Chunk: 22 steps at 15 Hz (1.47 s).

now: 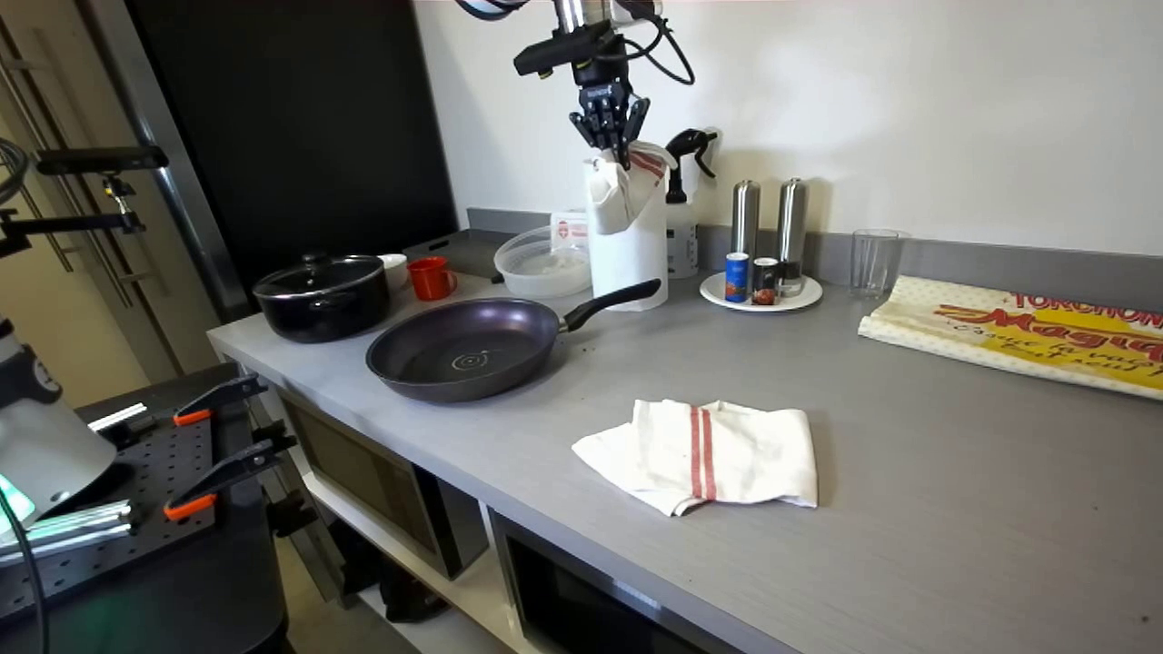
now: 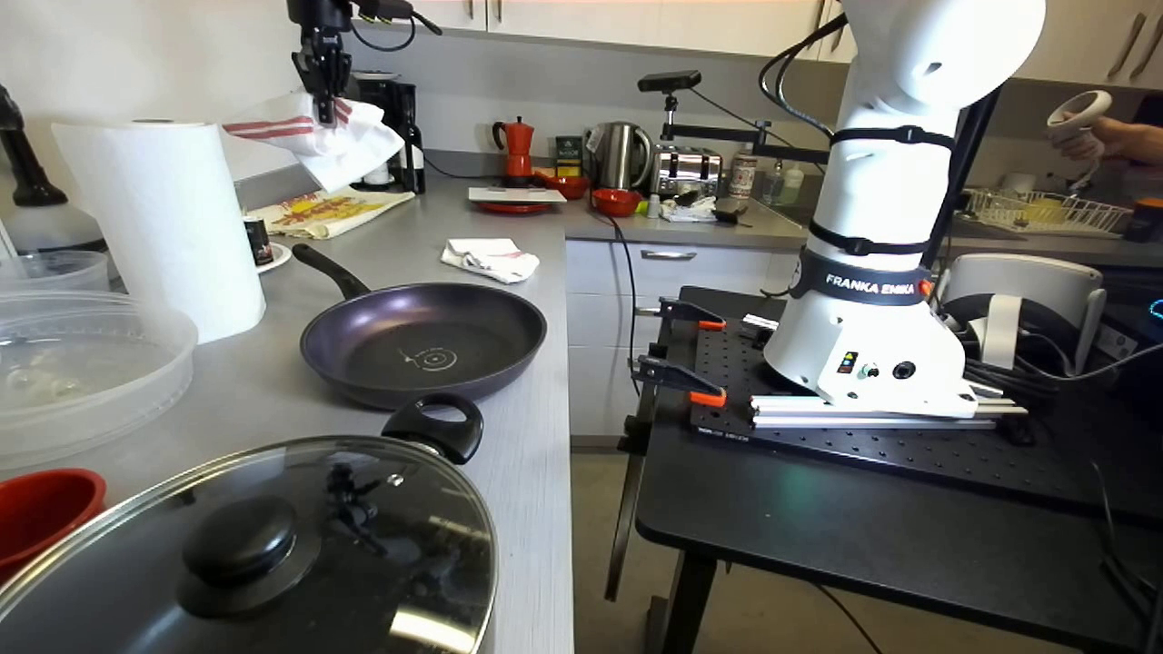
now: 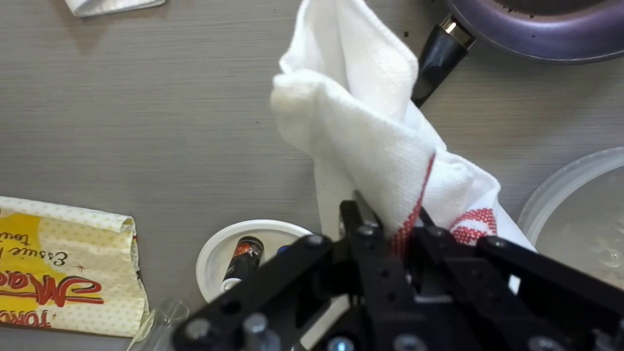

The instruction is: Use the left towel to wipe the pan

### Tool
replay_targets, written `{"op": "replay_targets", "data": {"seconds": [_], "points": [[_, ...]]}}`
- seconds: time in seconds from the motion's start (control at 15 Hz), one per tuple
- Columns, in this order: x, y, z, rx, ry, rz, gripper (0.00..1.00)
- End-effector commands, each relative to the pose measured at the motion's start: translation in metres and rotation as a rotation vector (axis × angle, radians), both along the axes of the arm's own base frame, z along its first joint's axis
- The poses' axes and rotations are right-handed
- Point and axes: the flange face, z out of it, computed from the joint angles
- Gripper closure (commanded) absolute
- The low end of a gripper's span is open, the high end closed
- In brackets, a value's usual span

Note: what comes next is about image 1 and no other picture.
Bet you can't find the white red-striped towel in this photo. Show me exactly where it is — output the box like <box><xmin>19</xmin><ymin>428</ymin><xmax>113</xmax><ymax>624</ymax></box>
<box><xmin>571</xmin><ymin>397</ymin><xmax>823</xmax><ymax>521</ymax></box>
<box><xmin>582</xmin><ymin>142</ymin><xmax>676</xmax><ymax>239</ymax></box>

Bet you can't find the white round plate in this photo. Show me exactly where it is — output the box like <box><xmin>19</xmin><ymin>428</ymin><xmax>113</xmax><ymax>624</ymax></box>
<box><xmin>698</xmin><ymin>270</ymin><xmax>829</xmax><ymax>315</ymax></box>

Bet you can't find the clear plastic container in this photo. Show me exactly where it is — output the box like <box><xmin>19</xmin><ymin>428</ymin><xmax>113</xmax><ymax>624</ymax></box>
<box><xmin>492</xmin><ymin>223</ymin><xmax>597</xmax><ymax>304</ymax></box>

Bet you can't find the black pot with glass lid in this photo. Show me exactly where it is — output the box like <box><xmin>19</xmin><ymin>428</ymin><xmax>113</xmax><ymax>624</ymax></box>
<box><xmin>251</xmin><ymin>252</ymin><xmax>395</xmax><ymax>345</ymax></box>

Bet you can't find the orange-tipped black clamp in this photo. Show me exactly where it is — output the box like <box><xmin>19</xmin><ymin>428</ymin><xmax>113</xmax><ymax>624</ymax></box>
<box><xmin>169</xmin><ymin>369</ymin><xmax>273</xmax><ymax>431</ymax></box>
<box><xmin>160</xmin><ymin>418</ymin><xmax>302</xmax><ymax>527</ymax></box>

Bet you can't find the small dark jar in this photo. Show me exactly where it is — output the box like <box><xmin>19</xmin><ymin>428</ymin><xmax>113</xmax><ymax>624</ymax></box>
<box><xmin>748</xmin><ymin>253</ymin><xmax>786</xmax><ymax>304</ymax></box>

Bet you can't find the black camera stand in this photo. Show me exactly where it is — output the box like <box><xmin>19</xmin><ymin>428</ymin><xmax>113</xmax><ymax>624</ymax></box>
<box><xmin>0</xmin><ymin>142</ymin><xmax>175</xmax><ymax>262</ymax></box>

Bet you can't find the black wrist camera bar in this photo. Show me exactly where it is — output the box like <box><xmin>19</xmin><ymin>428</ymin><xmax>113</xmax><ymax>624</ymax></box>
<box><xmin>511</xmin><ymin>30</ymin><xmax>627</xmax><ymax>79</ymax></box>

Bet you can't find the flat folded white red-striped towel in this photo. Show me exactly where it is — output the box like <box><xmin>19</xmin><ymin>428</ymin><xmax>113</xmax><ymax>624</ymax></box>
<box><xmin>571</xmin><ymin>397</ymin><xmax>823</xmax><ymax>521</ymax></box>

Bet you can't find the white paper towel roll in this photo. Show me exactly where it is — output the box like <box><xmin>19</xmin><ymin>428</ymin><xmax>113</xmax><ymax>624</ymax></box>
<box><xmin>577</xmin><ymin>156</ymin><xmax>672</xmax><ymax>315</ymax></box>

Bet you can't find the spray bottle with black trigger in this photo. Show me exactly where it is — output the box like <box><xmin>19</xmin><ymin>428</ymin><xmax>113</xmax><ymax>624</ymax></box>
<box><xmin>662</xmin><ymin>125</ymin><xmax>725</xmax><ymax>285</ymax></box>

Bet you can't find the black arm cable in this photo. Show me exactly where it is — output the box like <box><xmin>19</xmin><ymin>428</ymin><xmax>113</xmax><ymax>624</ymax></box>
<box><xmin>613</xmin><ymin>0</ymin><xmax>702</xmax><ymax>91</ymax></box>

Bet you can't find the small white cup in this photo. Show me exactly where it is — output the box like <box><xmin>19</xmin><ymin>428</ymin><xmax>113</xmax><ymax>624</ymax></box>
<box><xmin>374</xmin><ymin>252</ymin><xmax>414</xmax><ymax>296</ymax></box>

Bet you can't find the clear drinking glass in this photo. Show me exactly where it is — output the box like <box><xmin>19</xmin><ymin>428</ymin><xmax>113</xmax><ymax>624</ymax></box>
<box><xmin>847</xmin><ymin>230</ymin><xmax>904</xmax><ymax>302</ymax></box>

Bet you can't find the large black panel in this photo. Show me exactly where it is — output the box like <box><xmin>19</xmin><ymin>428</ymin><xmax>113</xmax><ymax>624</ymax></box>
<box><xmin>122</xmin><ymin>0</ymin><xmax>461</xmax><ymax>302</ymax></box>

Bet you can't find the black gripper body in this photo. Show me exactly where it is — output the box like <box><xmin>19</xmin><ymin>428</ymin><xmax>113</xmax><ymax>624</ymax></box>
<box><xmin>567</xmin><ymin>71</ymin><xmax>656</xmax><ymax>136</ymax></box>

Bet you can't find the open counter cabinet shelving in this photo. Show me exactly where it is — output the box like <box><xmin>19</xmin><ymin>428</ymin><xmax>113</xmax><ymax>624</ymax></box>
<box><xmin>273</xmin><ymin>380</ymin><xmax>742</xmax><ymax>654</ymax></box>

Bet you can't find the blue can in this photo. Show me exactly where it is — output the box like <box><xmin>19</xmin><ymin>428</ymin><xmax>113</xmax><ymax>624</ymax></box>
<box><xmin>725</xmin><ymin>252</ymin><xmax>755</xmax><ymax>304</ymax></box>

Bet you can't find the black perforated robot table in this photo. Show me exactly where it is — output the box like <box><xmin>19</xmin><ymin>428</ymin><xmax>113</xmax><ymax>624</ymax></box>
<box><xmin>0</xmin><ymin>359</ymin><xmax>297</xmax><ymax>654</ymax></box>

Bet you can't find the steel shaker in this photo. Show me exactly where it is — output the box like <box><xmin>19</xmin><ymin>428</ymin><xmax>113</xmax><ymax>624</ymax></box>
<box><xmin>729</xmin><ymin>178</ymin><xmax>764</xmax><ymax>265</ymax></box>
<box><xmin>775</xmin><ymin>173</ymin><xmax>812</xmax><ymax>281</ymax></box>

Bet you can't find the dark nonstick frying pan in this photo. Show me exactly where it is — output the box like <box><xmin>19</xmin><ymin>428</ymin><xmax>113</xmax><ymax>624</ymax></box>
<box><xmin>363</xmin><ymin>277</ymin><xmax>666</xmax><ymax>406</ymax></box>

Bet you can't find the red mug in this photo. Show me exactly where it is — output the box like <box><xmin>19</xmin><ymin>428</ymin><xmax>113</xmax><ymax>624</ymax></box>
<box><xmin>403</xmin><ymin>252</ymin><xmax>461</xmax><ymax>304</ymax></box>

